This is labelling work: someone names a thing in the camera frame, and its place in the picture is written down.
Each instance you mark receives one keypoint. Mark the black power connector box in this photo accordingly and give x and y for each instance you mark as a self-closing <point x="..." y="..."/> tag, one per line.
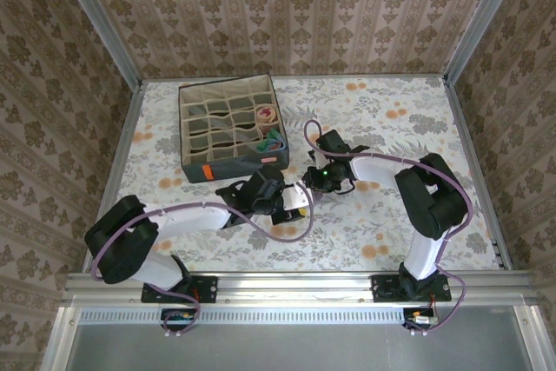
<point x="178" y="316"/>
<point x="419" y="316"/>

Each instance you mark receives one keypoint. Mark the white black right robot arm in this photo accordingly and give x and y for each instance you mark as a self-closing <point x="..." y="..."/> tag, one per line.
<point x="434" y="197"/>

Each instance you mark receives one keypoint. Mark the long aluminium mounting rail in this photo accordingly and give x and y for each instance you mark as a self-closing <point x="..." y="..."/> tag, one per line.
<point x="295" y="286"/>

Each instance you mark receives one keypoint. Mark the floral printed tablecloth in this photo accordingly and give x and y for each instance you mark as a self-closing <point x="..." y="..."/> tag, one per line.
<point x="391" y="106"/>

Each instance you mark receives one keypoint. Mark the thin aluminium table edge rail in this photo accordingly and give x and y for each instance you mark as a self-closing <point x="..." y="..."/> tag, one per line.
<point x="347" y="76"/>

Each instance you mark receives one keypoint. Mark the aluminium table side rail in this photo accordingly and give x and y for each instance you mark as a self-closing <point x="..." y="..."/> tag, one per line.
<point x="115" y="171"/>
<point x="478" y="171"/>

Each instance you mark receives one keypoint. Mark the grey metal panel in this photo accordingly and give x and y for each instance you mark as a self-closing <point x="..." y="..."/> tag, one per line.
<point x="282" y="349"/>

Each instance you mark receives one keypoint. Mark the beige sock with red toe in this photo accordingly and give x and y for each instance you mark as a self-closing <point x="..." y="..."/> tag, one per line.
<point x="271" y="119"/>
<point x="266" y="114"/>

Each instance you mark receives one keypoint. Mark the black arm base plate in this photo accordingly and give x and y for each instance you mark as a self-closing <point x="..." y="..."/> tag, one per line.
<point x="210" y="288"/>
<point x="380" y="290"/>

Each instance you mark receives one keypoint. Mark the dark fabric divider organizer box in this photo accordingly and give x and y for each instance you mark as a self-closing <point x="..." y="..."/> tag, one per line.
<point x="234" y="171"/>

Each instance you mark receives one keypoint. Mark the light blue sock green toe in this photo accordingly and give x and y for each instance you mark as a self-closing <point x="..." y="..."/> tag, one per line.
<point x="278" y="143"/>
<point x="265" y="145"/>

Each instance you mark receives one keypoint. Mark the aluminium frame post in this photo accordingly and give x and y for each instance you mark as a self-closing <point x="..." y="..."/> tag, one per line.
<point x="97" y="19"/>
<point x="482" y="19"/>

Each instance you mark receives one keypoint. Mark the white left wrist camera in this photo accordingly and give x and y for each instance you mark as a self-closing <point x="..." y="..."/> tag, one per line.
<point x="295" y="197"/>

